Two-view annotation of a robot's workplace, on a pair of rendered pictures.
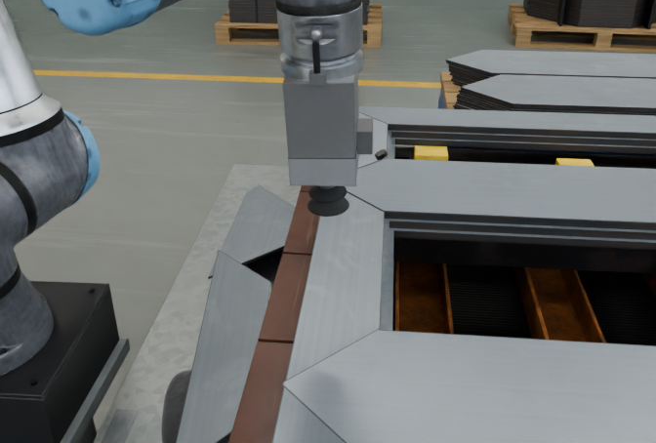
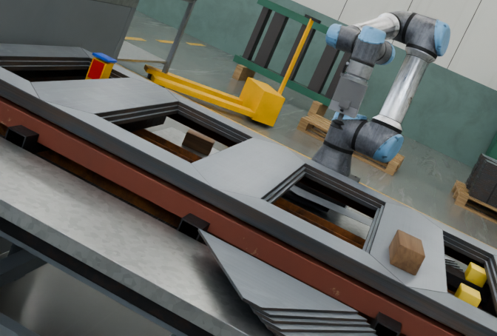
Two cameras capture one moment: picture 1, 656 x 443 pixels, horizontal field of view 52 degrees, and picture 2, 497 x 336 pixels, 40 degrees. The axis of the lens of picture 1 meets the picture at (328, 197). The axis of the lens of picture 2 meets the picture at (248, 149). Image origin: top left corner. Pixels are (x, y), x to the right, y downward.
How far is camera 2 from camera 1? 215 cm
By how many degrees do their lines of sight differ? 89
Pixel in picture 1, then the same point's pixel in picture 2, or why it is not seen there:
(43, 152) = (373, 128)
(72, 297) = not seen: hidden behind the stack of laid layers
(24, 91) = (387, 112)
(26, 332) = (325, 160)
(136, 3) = (329, 38)
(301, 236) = not seen: hidden behind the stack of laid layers
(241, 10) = not seen: outside the picture
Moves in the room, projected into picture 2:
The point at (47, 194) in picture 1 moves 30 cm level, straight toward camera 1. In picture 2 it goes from (362, 138) to (288, 109)
